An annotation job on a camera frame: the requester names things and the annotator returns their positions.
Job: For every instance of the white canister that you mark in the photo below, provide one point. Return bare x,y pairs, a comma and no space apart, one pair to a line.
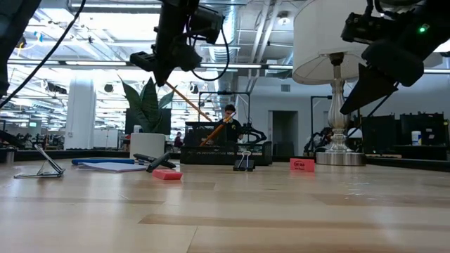
416,137

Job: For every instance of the black equipment cabinet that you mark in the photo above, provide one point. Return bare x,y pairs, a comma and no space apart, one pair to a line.
432,130

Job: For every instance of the white shade silver table lamp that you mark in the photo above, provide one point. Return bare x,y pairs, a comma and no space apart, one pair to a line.
316,42

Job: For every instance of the light blue sticky note pad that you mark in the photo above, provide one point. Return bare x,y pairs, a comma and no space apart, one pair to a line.
112,167

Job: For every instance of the black pen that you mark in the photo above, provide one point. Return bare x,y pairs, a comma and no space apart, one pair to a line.
153,167
140,157

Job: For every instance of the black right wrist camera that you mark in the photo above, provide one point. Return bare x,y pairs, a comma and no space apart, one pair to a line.
362,28

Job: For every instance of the black binder clip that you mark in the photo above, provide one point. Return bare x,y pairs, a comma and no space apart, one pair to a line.
244,167
49,157

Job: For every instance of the green plant in white pot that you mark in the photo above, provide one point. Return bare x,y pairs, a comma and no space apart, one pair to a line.
147,144

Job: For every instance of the pink rubber eraser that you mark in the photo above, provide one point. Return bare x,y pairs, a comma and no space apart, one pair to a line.
167,174
302,165

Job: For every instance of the black mesh desk organizer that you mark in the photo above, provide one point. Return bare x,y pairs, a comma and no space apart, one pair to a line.
211,154

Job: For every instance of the small white bottle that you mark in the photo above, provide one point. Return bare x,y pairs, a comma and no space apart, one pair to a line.
138,129

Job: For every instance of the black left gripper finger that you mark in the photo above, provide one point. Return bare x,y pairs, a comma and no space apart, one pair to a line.
161,75

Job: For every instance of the white building column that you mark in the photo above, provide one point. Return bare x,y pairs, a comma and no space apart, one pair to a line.
80,112

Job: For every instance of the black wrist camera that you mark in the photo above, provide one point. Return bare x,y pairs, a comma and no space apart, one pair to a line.
362,28
207,22

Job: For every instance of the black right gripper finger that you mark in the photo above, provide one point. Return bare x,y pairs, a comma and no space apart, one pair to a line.
369,91

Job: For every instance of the silver ceiling air duct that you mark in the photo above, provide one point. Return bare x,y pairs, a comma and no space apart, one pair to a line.
218,54

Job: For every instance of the person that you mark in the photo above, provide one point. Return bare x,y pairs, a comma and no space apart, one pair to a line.
178,140
232,131

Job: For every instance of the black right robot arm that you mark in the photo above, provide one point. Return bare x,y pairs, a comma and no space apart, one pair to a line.
429,21

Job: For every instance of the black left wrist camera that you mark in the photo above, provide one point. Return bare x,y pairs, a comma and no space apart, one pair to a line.
207,22

